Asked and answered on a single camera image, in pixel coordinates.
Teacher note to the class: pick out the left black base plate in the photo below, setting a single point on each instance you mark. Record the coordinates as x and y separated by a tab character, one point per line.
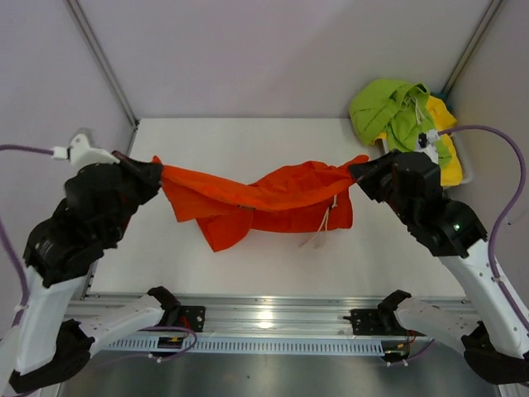
191	317

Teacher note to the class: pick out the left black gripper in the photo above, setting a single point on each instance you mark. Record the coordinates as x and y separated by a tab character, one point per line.
150	173

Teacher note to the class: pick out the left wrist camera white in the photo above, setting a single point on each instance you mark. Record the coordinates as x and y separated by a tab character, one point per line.
81	152

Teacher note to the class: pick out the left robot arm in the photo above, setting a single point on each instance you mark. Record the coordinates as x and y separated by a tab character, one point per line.
52	349

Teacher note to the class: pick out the orange shorts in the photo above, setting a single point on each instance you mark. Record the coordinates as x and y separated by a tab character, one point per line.
311	197

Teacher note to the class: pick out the aluminium front rail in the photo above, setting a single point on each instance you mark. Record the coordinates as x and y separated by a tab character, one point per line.
266	316

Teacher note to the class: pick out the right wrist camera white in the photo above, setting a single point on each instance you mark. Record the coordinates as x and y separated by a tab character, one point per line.
426	143

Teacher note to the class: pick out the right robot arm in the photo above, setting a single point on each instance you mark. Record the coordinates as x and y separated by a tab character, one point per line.
495	347

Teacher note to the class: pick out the right aluminium corner post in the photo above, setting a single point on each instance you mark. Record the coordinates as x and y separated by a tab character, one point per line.
479	33

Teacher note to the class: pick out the aluminium corner post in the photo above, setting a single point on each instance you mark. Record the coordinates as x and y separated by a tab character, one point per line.
100	58
479	33

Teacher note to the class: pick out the green shorts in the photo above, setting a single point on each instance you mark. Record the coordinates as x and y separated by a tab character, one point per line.
394	107

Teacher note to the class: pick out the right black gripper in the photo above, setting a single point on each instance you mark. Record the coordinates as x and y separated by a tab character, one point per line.
367	174

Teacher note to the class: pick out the teal cloth in basket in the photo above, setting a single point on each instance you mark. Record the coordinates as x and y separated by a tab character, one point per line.
444	98

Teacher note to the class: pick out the left aluminium corner post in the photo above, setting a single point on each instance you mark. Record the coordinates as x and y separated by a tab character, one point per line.
100	58

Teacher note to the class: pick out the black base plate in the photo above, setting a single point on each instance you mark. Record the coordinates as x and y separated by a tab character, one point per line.
372	322
191	317

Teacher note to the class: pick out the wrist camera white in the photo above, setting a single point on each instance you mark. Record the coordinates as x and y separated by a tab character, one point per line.
81	152
426	143

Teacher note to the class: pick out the yellow shorts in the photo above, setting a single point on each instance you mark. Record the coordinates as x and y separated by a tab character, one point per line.
446	157

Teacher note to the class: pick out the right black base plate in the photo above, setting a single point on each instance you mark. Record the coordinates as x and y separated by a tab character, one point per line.
372	322

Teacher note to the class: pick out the white slotted cable duct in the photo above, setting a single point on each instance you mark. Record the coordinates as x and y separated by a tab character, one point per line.
345	346

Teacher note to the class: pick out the white plastic basket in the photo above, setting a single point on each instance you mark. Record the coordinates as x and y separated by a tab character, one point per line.
458	171

